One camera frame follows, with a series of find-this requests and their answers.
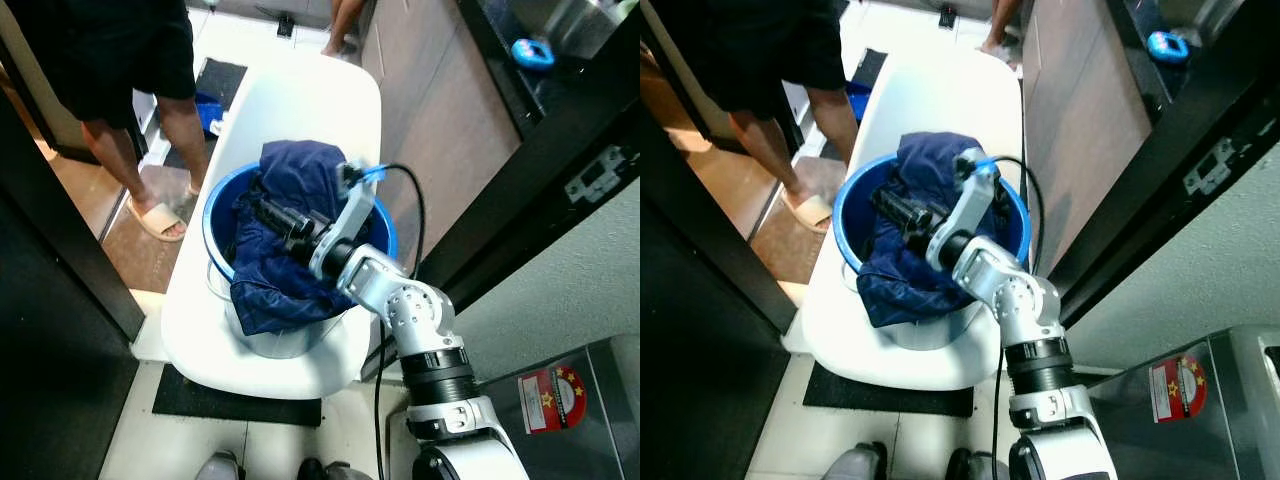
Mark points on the grey right robot foot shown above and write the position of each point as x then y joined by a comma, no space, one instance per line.
975,467
335,471

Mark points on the steel sink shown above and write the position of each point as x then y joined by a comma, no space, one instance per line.
1200,12
570,20

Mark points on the navy blue clothes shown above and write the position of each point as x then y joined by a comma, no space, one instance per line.
290,290
905,290

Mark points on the metal strike plate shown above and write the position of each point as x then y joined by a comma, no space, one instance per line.
1215,165
600,175

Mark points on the black door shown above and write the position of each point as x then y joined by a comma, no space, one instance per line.
700,350
50,350

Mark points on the black floor mat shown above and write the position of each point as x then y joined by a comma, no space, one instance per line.
230,405
880,400

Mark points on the black door frame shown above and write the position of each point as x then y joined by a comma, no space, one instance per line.
530,190
1150,210

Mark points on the grey left robot foot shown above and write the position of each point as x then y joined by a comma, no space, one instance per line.
858,465
220,467

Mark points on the red washer sticker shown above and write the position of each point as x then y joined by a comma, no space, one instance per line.
1175,390
550,400

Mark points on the blue plastic bucket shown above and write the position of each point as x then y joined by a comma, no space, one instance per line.
850,205
222,200

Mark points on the bare leg of person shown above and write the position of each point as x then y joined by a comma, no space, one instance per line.
1000,25
343,25

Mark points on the white plastic chair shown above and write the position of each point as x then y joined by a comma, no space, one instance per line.
300,100
930,90

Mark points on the grey robot foot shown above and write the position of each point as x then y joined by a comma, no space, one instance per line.
858,465
335,471
975,467
220,467

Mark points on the grey washing machine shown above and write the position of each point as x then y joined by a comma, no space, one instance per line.
600,420
1240,420

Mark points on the person in black shorts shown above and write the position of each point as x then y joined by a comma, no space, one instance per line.
770,40
100,50

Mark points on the blue floor object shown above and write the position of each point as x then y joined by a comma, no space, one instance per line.
858,100
208,112

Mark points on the beige sandal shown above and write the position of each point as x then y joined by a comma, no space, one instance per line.
810,212
155,220

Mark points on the small blue oval dish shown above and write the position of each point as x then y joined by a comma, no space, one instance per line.
533,55
1168,47

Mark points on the beige kitchen cabinet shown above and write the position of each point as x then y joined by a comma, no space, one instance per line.
440,110
1080,110

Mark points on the small black floor object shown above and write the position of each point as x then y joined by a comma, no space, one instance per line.
947,16
285,25

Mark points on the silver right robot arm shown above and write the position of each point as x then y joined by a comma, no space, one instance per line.
415,310
1020,300

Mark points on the dark doorway mat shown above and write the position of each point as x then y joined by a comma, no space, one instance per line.
868,65
225,78

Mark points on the black countertop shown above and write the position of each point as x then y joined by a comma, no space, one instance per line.
1200,75
560,90

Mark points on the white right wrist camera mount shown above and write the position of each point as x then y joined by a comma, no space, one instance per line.
348,215
968,205

